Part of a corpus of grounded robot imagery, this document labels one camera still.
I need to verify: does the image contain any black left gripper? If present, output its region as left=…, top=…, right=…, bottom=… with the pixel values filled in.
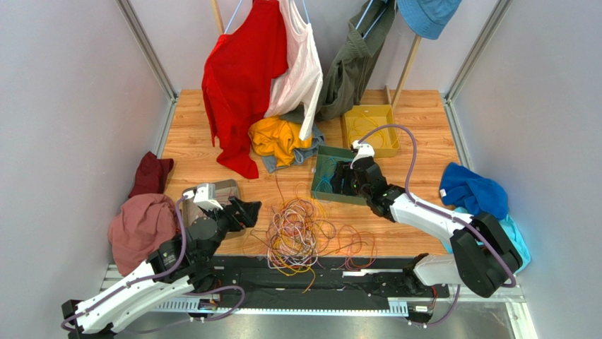
left=201, top=195, right=261, bottom=262

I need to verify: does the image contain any yellow cable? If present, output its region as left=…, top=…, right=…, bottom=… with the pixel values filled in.
left=347, top=115, right=400, bottom=150

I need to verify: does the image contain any multicolour cable pile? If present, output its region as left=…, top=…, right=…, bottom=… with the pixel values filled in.
left=244, top=169, right=378, bottom=295

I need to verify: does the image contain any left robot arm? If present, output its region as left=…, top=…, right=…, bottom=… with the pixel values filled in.
left=60, top=184, right=262, bottom=338

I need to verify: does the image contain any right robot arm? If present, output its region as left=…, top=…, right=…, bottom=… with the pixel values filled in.
left=348, top=133, right=523, bottom=311

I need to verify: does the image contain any grey plastic tray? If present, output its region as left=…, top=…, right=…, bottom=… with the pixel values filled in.
left=180, top=179, right=240, bottom=227

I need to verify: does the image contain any green plastic tray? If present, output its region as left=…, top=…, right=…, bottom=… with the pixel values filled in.
left=310, top=145, right=366, bottom=206

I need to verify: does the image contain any grey-blue cloth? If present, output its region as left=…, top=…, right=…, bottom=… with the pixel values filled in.
left=261, top=123, right=325, bottom=173

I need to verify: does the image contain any yellow plastic tray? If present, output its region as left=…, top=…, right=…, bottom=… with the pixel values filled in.
left=341, top=105, right=399, bottom=157

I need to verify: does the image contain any yellow crumpled garment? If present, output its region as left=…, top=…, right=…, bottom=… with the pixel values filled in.
left=248, top=117, right=312, bottom=167

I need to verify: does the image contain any olive green hanging garment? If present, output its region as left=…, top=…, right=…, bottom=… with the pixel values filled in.
left=315, top=1, right=396, bottom=121

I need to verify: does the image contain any dusty pink cloth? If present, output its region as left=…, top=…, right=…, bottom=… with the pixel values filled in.
left=107, top=194, right=179, bottom=276

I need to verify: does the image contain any maroon cloth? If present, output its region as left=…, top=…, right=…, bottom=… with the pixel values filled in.
left=128, top=151, right=175, bottom=198

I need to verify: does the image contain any white hanging tank top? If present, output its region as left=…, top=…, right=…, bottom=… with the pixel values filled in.
left=264, top=1, right=323, bottom=141

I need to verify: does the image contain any dark blue cloth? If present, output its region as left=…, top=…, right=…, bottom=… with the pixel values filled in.
left=439, top=162, right=509, bottom=220

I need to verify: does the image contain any wooden rack pole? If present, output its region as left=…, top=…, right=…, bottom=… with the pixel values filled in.
left=384, top=34, right=422, bottom=113

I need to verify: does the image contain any red hanging shirt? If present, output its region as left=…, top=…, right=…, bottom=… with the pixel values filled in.
left=201, top=1, right=288, bottom=179

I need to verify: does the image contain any turquoise cloth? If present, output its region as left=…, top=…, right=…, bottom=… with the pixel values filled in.
left=449, top=206, right=531, bottom=274

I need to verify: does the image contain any light blue bucket hat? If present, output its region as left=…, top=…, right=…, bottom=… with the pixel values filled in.
left=396, top=0, right=462, bottom=40

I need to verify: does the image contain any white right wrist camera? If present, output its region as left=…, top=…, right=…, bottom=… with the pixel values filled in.
left=350, top=141, right=375, bottom=169

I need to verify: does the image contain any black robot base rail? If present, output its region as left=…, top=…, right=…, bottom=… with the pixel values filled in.
left=198, top=256, right=451, bottom=306

